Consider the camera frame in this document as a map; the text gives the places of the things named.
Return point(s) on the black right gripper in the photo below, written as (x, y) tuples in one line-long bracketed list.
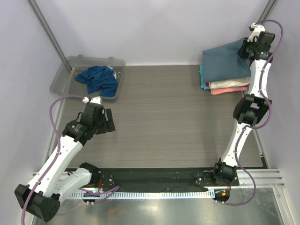
[(246, 42)]

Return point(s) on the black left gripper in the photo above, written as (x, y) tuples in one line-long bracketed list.
[(108, 125)]

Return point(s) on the grey-blue t-shirt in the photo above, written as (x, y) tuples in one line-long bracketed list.
[(223, 63)]

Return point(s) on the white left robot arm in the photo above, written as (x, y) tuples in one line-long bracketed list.
[(45, 192)]

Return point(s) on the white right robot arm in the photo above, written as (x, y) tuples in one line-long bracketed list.
[(252, 107)]

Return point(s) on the folded cream t-shirt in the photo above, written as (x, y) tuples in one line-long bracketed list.
[(230, 83)]

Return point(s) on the dark blue t-shirt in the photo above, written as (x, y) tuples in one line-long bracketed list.
[(99, 78)]

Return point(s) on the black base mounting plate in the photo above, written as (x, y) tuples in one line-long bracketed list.
[(199, 177)]

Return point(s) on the folded pink t-shirt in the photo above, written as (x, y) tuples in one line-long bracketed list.
[(228, 90)]

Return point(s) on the clear plastic bin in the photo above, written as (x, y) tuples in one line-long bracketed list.
[(64, 83)]

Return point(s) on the folded teal t-shirt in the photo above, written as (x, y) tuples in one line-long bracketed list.
[(202, 83)]

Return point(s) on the right aluminium frame post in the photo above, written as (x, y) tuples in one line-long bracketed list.
[(268, 8)]

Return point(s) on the aluminium frame post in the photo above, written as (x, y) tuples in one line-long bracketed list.
[(268, 8), (45, 26)]

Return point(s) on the white slotted cable duct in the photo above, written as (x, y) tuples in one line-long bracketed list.
[(141, 196)]

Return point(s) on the left aluminium frame post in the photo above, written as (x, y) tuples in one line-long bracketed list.
[(45, 26)]

